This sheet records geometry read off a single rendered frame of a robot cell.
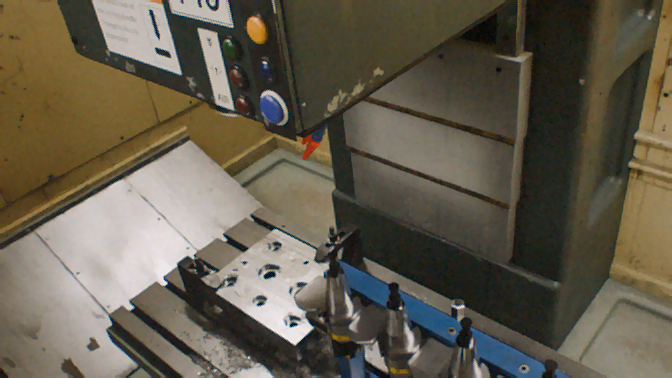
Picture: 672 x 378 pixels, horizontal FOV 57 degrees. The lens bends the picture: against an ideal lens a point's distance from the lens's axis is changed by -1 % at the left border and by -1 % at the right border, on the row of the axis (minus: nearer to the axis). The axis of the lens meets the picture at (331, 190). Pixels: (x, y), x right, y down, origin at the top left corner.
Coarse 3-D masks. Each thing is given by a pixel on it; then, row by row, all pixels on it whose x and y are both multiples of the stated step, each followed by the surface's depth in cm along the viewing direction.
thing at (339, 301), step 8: (328, 272) 91; (344, 272) 91; (328, 280) 91; (336, 280) 90; (344, 280) 91; (328, 288) 91; (336, 288) 91; (344, 288) 91; (328, 296) 92; (336, 296) 91; (344, 296) 92; (352, 296) 94; (328, 304) 93; (336, 304) 92; (344, 304) 92; (352, 304) 93; (336, 312) 93; (344, 312) 93
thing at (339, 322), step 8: (320, 304) 95; (360, 304) 94; (328, 312) 94; (352, 312) 93; (360, 312) 94; (328, 320) 95; (336, 320) 92; (344, 320) 92; (336, 328) 94; (344, 328) 93
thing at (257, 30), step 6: (252, 18) 55; (258, 18) 55; (252, 24) 55; (258, 24) 54; (264, 24) 54; (252, 30) 55; (258, 30) 55; (264, 30) 55; (252, 36) 56; (258, 36) 55; (264, 36) 55; (258, 42) 56; (264, 42) 55
